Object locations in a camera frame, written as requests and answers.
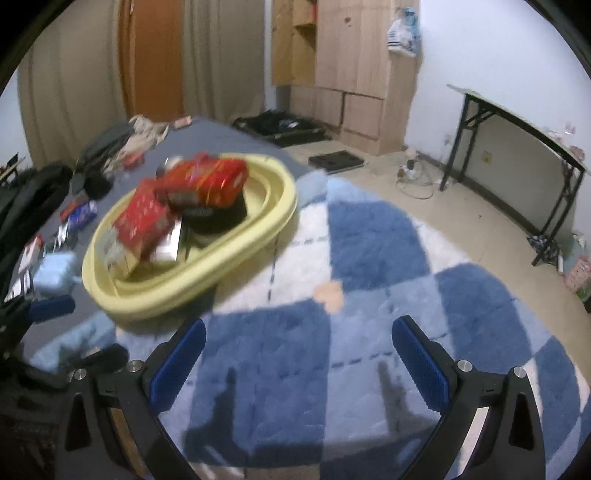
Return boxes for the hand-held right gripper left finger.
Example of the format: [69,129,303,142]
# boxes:
[54,318,207,480]

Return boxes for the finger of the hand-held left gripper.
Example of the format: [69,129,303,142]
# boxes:
[25,295,76,324]
[69,344,130,377]

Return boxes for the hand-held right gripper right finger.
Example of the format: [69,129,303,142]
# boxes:
[392,316,548,480]

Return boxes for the red and silver carton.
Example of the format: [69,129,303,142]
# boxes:
[111,179,186,266]

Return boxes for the large black foam cylinder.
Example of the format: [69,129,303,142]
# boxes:
[185,194,249,236]

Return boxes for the red barcode carton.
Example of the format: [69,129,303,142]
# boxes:
[154,152,250,211]

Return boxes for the yellow plastic basin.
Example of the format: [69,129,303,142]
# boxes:
[82,152,299,323]

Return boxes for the light blue power bank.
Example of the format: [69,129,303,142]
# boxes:
[34,251,81,295]

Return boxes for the blue checked rug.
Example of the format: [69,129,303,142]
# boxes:
[28,173,591,480]

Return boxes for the blue tissue packet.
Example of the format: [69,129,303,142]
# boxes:
[59,200,99,230]

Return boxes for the black backpack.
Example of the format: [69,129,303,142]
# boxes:
[0,163,75,297]

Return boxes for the dark green clothes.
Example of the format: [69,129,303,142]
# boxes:
[73,122,136,195]

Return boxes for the black cloth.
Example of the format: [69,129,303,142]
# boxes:
[528,235,562,264]

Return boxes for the pink bag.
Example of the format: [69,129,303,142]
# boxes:
[563,256,591,297]

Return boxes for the beige clothes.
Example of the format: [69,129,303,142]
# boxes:
[124,115,170,154]

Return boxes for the black mat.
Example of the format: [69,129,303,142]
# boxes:
[308,150,366,175]

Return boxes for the grey bed sheet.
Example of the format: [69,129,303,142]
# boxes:
[0,115,315,333]

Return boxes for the beige curtain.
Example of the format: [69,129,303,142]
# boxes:
[17,0,267,168]

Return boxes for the black case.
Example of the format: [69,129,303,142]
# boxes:
[232,109,334,148]

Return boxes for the black folding table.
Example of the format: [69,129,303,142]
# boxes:
[438,83,591,268]

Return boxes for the orange wooden door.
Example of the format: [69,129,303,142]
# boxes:
[117,0,186,122]

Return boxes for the wooden wardrobe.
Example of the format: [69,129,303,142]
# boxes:
[270,0,421,157]

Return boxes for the hanging white plastic bag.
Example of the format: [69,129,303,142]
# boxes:
[386,6,422,59]

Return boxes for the power strip with cables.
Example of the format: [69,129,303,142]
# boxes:
[396,147,447,200]

